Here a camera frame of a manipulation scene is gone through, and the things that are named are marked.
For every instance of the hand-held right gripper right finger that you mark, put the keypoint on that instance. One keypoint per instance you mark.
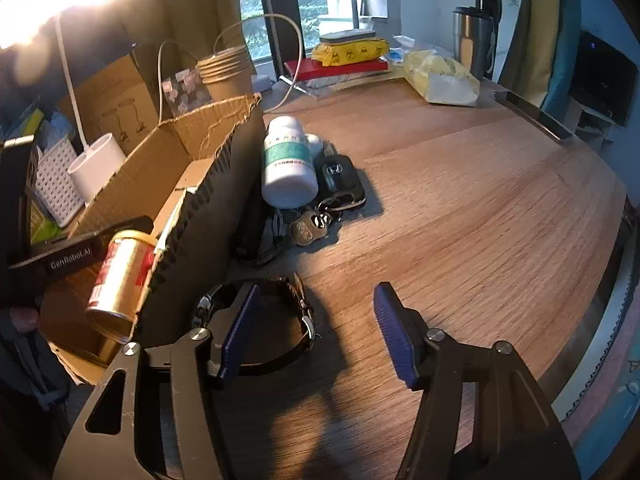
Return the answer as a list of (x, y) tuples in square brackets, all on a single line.
[(395, 332)]

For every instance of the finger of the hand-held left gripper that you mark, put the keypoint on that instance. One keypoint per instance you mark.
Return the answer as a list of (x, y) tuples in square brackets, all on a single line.
[(130, 232)]

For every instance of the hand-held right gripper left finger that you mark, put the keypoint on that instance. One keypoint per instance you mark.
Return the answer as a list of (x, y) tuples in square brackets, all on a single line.
[(239, 332)]

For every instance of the red and gold can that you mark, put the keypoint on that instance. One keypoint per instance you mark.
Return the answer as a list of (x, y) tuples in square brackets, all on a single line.
[(120, 290)]

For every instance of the silver keys bunch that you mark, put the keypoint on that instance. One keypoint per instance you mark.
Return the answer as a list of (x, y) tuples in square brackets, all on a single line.
[(310, 227)]

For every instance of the black car key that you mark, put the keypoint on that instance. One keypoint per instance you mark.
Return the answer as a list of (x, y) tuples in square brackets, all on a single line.
[(340, 175)]

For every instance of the white pill bottle green label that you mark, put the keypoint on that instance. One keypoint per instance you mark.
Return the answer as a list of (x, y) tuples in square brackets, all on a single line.
[(289, 165)]

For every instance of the white earbuds case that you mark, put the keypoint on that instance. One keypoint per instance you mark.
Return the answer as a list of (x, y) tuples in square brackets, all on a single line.
[(315, 144)]

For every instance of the person's left hand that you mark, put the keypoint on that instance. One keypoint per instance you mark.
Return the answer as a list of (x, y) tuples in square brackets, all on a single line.
[(22, 319)]

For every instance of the green box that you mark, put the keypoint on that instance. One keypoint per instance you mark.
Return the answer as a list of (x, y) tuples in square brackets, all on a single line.
[(40, 220)]

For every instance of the white perforated basket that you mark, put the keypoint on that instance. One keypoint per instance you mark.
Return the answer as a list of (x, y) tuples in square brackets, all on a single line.
[(57, 185)]

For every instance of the white lamp base holder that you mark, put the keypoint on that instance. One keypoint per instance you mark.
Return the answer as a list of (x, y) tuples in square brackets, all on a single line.
[(97, 165)]

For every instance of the large printed cardboard box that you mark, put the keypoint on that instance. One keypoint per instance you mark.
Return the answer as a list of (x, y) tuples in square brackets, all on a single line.
[(112, 105)]

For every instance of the clear glass with stickers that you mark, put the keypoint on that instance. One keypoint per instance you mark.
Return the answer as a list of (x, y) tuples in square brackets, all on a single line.
[(182, 92)]

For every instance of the stack of brown paper cups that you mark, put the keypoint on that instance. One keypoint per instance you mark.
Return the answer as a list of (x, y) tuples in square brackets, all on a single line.
[(227, 72)]

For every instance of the red book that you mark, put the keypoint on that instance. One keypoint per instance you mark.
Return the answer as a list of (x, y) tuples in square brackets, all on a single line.
[(320, 71)]

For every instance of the black phone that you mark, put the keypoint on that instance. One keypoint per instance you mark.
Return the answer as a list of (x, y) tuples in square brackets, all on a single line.
[(535, 115)]

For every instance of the yellow tissue pack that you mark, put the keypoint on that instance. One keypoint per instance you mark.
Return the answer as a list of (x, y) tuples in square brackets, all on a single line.
[(440, 77)]

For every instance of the yellow snack packet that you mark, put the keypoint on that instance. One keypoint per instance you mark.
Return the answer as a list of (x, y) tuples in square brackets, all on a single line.
[(350, 54)]

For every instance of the grey block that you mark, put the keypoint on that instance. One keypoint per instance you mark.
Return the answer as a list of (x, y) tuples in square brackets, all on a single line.
[(347, 36)]

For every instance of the steel thermos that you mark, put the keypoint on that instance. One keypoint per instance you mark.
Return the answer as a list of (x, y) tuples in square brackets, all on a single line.
[(472, 40)]

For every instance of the yellow curtain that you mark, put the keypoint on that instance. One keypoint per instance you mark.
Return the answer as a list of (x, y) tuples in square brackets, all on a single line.
[(530, 35)]

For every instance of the black monitor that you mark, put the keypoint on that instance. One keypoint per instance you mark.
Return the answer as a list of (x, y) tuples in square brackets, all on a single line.
[(602, 80)]

